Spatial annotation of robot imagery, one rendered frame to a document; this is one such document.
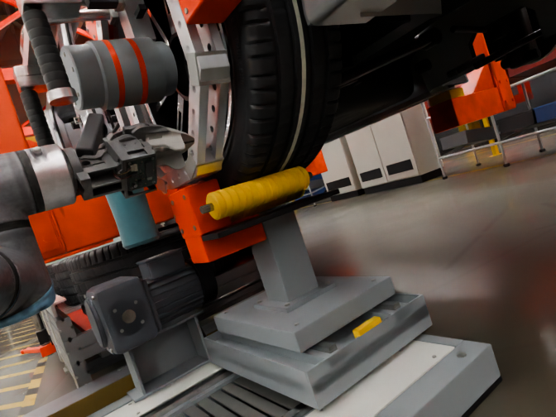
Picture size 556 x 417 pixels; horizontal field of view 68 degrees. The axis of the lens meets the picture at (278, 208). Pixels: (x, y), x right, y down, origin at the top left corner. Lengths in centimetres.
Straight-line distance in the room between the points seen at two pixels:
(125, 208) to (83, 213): 35
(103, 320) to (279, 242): 48
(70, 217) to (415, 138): 485
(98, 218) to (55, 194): 71
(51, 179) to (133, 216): 40
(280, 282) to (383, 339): 27
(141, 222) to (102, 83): 31
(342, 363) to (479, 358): 26
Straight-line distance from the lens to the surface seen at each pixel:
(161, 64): 97
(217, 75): 78
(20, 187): 63
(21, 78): 113
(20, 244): 63
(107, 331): 115
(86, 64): 93
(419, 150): 568
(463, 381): 89
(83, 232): 134
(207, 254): 92
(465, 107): 266
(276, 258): 100
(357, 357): 89
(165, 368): 137
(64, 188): 64
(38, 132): 110
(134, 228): 101
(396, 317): 96
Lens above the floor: 50
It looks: 3 degrees down
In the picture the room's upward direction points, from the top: 18 degrees counter-clockwise
